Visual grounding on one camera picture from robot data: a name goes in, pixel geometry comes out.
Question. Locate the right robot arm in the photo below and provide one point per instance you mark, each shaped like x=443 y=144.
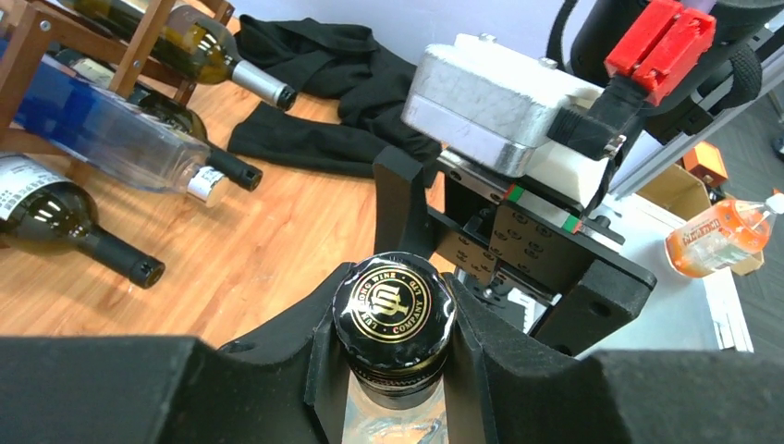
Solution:
x=647 y=56

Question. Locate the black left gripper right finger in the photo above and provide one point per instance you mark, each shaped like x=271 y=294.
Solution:
x=502 y=386

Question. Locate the dark wine bottle white label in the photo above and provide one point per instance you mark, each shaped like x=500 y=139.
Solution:
x=45 y=213

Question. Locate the clear whisky bottle black label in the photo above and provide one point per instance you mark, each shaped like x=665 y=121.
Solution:
x=393 y=316

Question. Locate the dark wine bottle silver neck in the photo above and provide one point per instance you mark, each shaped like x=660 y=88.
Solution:
x=193 y=44

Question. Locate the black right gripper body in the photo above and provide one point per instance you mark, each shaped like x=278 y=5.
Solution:
x=515 y=232

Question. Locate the cardboard box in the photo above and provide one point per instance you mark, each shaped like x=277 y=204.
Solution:
x=684 y=195

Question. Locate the orange plastic bottle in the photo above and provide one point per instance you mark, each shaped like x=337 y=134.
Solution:
x=723 y=235

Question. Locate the brown wooden wine rack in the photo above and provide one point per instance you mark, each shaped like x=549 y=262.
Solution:
x=30 y=27

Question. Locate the blue square bottle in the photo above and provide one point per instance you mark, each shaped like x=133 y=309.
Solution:
x=103 y=130

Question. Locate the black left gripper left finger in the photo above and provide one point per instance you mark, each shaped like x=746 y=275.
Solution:
x=283 y=382

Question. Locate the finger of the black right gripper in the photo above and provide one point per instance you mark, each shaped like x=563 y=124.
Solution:
x=403 y=222
x=605 y=298

